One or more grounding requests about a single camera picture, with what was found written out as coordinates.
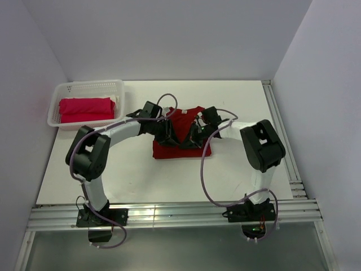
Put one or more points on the aluminium frame rail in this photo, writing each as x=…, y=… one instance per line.
x=297, y=210

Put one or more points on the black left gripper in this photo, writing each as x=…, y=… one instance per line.
x=168, y=136

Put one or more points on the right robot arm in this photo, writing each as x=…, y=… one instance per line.
x=263, y=148

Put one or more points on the pink rolled t shirt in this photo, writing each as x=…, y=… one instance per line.
x=74, y=110

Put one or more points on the dark red t shirt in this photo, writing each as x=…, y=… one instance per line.
x=181, y=120

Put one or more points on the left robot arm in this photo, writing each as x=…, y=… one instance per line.
x=88, y=154

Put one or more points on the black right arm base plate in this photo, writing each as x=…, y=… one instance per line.
x=249, y=212

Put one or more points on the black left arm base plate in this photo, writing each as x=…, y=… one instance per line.
x=118, y=216

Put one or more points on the white perforated plastic basket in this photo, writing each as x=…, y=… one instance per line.
x=85, y=89

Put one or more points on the white folded cloth in basket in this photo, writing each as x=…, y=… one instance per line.
x=116, y=100

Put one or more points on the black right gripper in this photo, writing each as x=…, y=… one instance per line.
x=194, y=141

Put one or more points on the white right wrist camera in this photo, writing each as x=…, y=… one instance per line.
x=199, y=119

